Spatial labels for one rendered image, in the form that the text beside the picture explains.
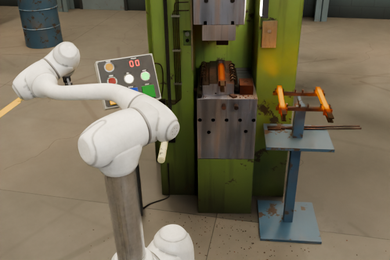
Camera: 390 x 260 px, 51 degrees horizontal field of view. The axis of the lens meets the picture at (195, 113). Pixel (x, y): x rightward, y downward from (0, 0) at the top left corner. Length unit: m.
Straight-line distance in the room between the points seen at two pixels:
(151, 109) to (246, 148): 1.53
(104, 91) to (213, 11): 1.13
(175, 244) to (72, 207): 1.74
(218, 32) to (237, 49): 0.56
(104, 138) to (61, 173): 2.47
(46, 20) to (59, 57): 5.19
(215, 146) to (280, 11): 0.95
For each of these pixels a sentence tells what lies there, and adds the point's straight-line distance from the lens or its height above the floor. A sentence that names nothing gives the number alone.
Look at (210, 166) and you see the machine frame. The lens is 2.83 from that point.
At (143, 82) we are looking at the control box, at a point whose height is 1.06.
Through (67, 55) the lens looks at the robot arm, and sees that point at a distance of 1.68.
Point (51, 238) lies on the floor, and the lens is 3.07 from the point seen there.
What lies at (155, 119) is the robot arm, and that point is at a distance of 1.29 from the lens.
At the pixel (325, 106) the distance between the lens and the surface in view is 2.44.
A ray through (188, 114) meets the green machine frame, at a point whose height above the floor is 0.71.
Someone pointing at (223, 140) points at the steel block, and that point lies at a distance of 2.72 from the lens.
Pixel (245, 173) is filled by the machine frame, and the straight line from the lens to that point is 2.87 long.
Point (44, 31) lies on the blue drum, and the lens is 6.90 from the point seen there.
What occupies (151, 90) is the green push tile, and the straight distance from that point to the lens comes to 2.48.
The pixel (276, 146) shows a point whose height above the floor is 0.70.
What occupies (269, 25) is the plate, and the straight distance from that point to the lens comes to 2.63.
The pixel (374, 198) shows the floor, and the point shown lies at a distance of 3.46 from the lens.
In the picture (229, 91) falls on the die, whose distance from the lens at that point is 2.62.
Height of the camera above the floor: 2.01
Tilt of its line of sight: 27 degrees down
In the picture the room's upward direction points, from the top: 1 degrees counter-clockwise
